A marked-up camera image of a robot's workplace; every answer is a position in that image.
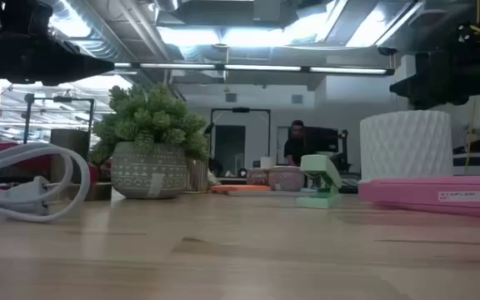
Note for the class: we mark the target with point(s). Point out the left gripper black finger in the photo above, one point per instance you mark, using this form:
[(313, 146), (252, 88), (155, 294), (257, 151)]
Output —
[(73, 66)]

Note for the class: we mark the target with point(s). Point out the black metal rig frame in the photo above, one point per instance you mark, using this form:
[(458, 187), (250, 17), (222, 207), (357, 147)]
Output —
[(240, 110), (26, 121)]

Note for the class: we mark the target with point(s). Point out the person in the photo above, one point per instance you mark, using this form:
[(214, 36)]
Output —
[(294, 150)]

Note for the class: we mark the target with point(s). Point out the long ceiling light bar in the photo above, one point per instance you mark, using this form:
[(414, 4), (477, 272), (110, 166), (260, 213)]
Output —
[(261, 67)]

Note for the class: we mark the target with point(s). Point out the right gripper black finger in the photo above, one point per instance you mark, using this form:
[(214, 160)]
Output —
[(431, 93)]

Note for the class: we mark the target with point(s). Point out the white textured lampshade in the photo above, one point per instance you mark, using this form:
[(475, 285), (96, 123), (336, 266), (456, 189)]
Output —
[(406, 146)]

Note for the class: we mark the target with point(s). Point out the black monitor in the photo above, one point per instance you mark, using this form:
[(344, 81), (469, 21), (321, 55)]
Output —
[(321, 139)]

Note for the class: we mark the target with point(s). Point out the mint green stapler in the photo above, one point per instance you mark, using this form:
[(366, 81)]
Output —
[(319, 164)]

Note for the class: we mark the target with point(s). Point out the pink stapler box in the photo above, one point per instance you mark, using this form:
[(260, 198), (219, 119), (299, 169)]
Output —
[(411, 196)]

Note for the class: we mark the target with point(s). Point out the grey wall vent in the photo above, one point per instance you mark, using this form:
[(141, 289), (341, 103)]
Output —
[(297, 98), (231, 97)]

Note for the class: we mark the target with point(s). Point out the orange sticky note pad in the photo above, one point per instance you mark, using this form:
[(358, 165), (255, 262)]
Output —
[(240, 188)]

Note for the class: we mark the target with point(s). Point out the green plant in grey pot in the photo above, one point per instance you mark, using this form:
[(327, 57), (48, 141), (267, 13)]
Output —
[(148, 175)]

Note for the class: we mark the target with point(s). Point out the blue mat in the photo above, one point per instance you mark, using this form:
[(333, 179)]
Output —
[(265, 193)]

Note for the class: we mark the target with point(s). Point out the black ceiling dome camera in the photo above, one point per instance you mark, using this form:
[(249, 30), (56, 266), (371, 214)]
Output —
[(387, 51)]

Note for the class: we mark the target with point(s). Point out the gold pencil cup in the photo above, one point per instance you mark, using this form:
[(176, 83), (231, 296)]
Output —
[(197, 177)]

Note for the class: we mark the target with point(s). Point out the red stapler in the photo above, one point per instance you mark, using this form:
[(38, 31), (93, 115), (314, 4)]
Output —
[(36, 162)]

